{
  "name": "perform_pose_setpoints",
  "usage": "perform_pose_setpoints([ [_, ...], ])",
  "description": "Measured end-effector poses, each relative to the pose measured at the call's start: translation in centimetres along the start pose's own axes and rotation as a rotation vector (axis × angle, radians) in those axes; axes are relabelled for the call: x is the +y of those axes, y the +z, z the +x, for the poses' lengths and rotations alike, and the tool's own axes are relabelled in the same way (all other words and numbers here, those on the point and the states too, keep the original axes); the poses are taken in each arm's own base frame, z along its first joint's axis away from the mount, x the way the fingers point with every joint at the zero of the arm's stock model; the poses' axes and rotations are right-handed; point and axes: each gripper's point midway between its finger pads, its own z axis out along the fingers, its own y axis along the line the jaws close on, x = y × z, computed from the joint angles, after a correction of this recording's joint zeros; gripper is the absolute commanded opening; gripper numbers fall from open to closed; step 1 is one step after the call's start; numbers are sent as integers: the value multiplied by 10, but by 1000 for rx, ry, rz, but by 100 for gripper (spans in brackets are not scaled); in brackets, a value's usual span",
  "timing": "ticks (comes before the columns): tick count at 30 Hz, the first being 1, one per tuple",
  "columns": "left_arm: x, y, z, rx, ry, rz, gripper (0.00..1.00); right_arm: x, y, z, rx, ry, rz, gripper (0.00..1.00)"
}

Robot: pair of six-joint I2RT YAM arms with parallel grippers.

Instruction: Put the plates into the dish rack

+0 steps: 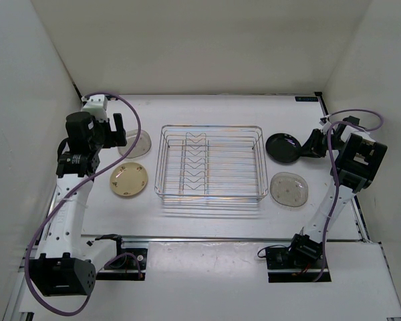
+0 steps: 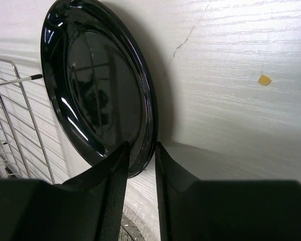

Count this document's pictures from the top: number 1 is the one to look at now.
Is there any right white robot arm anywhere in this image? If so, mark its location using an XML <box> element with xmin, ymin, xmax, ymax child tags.
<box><xmin>287</xmin><ymin>115</ymin><xmax>388</xmax><ymax>268</ymax></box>

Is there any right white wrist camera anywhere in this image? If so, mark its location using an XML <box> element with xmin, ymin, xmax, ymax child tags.
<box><xmin>319</xmin><ymin>113</ymin><xmax>352</xmax><ymax>148</ymax></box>

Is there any clear glass plate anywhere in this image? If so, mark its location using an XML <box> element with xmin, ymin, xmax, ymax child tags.
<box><xmin>269</xmin><ymin>172</ymin><xmax>309</xmax><ymax>208</ymax></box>
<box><xmin>118</xmin><ymin>130</ymin><xmax>152</xmax><ymax>158</ymax></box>

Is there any black round plate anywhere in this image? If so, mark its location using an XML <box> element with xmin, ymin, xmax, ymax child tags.
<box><xmin>265</xmin><ymin>133</ymin><xmax>301</xmax><ymax>164</ymax></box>

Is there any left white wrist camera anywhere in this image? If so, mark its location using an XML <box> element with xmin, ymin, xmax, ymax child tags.
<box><xmin>82</xmin><ymin>94</ymin><xmax>108</xmax><ymax>122</ymax></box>

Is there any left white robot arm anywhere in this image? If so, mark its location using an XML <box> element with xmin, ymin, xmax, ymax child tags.
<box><xmin>28</xmin><ymin>112</ymin><xmax>127</xmax><ymax>297</ymax></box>

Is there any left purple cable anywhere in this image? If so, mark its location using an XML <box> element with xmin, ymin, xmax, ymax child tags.
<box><xmin>23</xmin><ymin>92</ymin><xmax>143</xmax><ymax>316</ymax></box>

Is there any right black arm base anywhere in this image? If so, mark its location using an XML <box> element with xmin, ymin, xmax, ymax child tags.
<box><xmin>257</xmin><ymin>244</ymin><xmax>331</xmax><ymax>284</ymax></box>

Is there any chrome wire dish rack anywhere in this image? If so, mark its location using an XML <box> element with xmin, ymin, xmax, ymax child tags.
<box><xmin>154</xmin><ymin>124</ymin><xmax>269</xmax><ymax>201</ymax></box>

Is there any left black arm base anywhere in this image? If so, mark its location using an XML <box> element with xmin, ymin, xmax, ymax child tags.
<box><xmin>86</xmin><ymin>234</ymin><xmax>148</xmax><ymax>282</ymax></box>

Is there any cream patterned round plate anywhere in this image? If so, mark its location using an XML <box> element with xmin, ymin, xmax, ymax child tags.
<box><xmin>110</xmin><ymin>162</ymin><xmax>148</xmax><ymax>197</ymax></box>

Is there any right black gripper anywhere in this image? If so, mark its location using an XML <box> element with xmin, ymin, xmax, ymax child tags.
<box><xmin>296</xmin><ymin>128</ymin><xmax>345</xmax><ymax>158</ymax></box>

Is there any purple cable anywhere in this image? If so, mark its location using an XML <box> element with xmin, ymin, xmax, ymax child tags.
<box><xmin>23</xmin><ymin>92</ymin><xmax>143</xmax><ymax>316</ymax></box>
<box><xmin>312</xmin><ymin>108</ymin><xmax>386</xmax><ymax>282</ymax></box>

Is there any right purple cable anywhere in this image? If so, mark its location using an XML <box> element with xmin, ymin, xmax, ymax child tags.
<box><xmin>312</xmin><ymin>108</ymin><xmax>386</xmax><ymax>282</ymax></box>

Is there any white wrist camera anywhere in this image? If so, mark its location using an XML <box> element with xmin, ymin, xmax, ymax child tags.
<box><xmin>82</xmin><ymin>94</ymin><xmax>108</xmax><ymax>122</ymax></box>
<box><xmin>319</xmin><ymin>113</ymin><xmax>352</xmax><ymax>148</ymax></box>

